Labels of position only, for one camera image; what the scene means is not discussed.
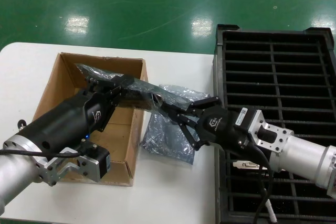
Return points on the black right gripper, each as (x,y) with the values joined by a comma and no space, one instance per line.
(218,127)

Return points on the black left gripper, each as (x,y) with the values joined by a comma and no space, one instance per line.
(65,119)

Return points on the translucent grey antistatic bag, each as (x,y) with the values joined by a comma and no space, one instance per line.
(141,89)

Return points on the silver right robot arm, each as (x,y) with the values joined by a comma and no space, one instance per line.
(307,153)

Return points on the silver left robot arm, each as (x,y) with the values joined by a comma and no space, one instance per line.
(13,171)

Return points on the black slotted container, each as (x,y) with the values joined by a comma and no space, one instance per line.
(219,77)

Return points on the open brown cardboard box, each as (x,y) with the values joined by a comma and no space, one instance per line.
(120,134)

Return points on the crumpled silvery antistatic bag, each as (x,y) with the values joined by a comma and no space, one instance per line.
(168,134)

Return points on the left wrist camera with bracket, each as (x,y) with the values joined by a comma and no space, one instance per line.
(97,161)

